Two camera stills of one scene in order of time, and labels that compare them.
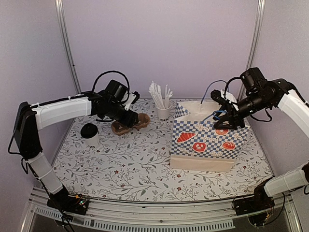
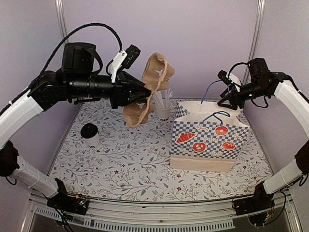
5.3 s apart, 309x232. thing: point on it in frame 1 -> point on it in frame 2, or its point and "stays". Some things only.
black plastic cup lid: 89,130 stays
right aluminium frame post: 255,34 stays
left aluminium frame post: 65,43 stays
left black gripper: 129,120 -> 123,87
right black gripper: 234,119 -> 232,96
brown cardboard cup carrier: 118,128 -> 156,72
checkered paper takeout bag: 197,145 stays
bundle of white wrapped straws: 155,90 stays
